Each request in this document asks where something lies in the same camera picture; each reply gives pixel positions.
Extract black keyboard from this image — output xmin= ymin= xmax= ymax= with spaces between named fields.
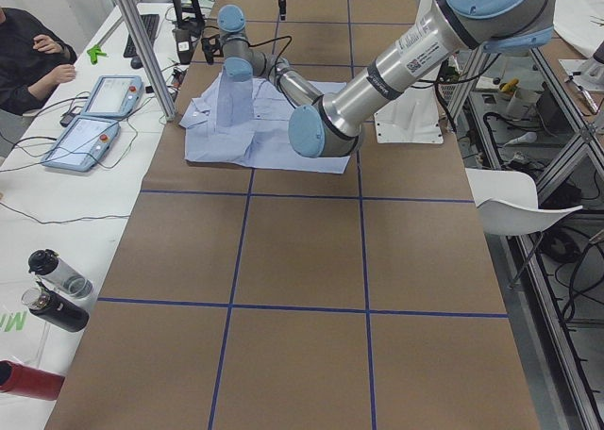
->
xmin=123 ymin=13 xmax=161 ymax=58

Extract seated person in black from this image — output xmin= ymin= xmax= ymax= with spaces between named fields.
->
xmin=1 ymin=8 xmax=76 ymax=115

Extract lower blue teach pendant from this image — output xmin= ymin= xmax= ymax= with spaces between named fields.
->
xmin=41 ymin=116 xmax=120 ymax=173

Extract light blue striped shirt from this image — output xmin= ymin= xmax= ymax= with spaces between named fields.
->
xmin=179 ymin=74 xmax=349 ymax=174

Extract upper blue teach pendant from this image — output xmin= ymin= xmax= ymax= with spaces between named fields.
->
xmin=80 ymin=75 xmax=144 ymax=119

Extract white plastic chair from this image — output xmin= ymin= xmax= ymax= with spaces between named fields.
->
xmin=465 ymin=168 xmax=582 ymax=236

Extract aluminium frame post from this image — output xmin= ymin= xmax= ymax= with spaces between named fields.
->
xmin=116 ymin=0 xmax=176 ymax=122

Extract black water bottle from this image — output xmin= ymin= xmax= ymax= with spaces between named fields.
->
xmin=21 ymin=287 xmax=89 ymax=333

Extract black computer mouse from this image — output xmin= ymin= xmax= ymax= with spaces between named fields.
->
xmin=130 ymin=56 xmax=143 ymax=70

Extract green plastic clamp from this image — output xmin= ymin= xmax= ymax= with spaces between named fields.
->
xmin=87 ymin=44 xmax=108 ymax=65

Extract blue teach pendant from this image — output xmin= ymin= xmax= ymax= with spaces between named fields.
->
xmin=41 ymin=116 xmax=120 ymax=173
xmin=80 ymin=75 xmax=144 ymax=119

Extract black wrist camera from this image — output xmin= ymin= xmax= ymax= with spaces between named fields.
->
xmin=200 ymin=34 xmax=224 ymax=65

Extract clear bottle black lid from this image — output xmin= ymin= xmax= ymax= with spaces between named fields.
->
xmin=27 ymin=249 xmax=93 ymax=299

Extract red water bottle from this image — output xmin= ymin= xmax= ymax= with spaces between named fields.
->
xmin=1 ymin=360 xmax=65 ymax=401

